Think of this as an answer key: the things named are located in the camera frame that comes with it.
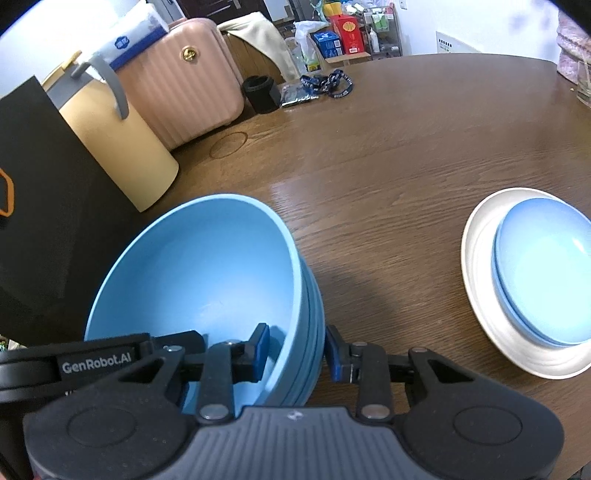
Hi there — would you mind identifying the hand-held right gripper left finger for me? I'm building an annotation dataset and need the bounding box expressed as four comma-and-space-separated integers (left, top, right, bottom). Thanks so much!
115, 323, 271, 424

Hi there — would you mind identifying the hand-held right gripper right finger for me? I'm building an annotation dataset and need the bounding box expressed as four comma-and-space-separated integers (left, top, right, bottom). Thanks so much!
324, 325, 482, 421

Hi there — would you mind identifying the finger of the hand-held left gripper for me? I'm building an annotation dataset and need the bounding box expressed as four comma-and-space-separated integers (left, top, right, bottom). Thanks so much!
150, 330, 208, 357

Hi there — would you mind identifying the blue deep bowl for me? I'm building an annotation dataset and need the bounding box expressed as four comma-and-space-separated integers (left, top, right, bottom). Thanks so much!
259, 198, 317, 407
277, 268, 327, 407
84, 194, 305, 407

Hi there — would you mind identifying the cream round plate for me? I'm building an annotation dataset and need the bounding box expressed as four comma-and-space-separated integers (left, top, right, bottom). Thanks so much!
461, 188, 591, 380

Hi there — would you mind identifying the blue shallow plate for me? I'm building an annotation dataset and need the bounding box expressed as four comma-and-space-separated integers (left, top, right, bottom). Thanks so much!
494, 198, 591, 347
493, 231, 591, 348

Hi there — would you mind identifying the black paper bag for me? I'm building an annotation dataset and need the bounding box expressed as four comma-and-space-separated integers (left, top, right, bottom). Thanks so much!
0, 76, 144, 344

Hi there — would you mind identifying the cream yellow thermos jug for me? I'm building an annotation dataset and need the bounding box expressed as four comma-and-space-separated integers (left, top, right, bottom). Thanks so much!
41, 51, 180, 213

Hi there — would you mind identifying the black cup sleeve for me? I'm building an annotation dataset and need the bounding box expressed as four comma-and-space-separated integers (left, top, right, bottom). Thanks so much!
242, 75, 281, 114

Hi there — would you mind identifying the pink ribbed suitcase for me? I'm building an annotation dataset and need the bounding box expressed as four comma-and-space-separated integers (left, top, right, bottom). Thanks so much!
113, 17, 245, 151

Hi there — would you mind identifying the dark badge holder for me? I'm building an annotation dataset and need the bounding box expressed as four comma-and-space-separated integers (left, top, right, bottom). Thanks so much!
278, 83, 320, 108

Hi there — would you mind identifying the brown wooden chair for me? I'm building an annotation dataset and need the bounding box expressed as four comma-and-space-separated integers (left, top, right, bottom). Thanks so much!
226, 32, 289, 86

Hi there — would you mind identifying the brown cardboard box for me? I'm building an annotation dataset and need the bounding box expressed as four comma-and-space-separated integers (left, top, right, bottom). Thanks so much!
323, 51, 372, 68

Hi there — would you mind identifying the white plastic bag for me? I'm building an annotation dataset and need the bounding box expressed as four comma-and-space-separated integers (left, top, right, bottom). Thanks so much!
288, 21, 328, 75

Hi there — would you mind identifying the blue carton box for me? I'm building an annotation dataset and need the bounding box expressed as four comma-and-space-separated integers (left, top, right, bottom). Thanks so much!
308, 30, 345, 58

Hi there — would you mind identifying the white tissue pack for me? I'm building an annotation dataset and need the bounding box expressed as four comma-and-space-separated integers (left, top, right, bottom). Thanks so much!
95, 0, 171, 72

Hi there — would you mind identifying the beige cloth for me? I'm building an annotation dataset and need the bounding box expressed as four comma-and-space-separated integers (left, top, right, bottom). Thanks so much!
217, 11, 301, 84

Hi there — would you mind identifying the red carton box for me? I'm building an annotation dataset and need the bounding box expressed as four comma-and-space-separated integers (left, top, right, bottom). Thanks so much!
329, 14, 365, 55

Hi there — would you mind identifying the white flat box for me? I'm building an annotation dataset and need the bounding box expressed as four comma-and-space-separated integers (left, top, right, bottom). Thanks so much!
435, 30, 490, 58

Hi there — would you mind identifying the dark brown door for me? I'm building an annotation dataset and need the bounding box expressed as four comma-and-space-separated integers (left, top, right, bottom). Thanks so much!
178, 0, 269, 21

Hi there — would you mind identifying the clear drinking glass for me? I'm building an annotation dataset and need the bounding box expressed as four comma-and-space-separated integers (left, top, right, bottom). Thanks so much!
575, 60, 591, 108

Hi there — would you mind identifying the pink knitted vase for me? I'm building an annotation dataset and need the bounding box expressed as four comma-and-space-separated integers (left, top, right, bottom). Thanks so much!
556, 10, 591, 86

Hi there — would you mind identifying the blue lanyard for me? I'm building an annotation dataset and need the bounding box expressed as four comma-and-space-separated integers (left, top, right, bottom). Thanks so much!
300, 69, 355, 99

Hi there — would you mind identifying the wire storage rack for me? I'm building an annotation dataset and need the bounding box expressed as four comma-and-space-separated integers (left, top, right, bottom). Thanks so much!
362, 4, 402, 58

